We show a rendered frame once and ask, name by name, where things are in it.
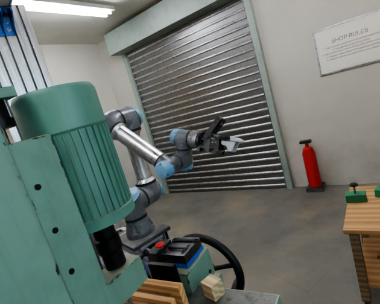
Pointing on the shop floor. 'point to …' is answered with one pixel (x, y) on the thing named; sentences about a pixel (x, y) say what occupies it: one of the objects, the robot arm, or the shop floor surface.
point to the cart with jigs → (377, 254)
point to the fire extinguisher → (312, 169)
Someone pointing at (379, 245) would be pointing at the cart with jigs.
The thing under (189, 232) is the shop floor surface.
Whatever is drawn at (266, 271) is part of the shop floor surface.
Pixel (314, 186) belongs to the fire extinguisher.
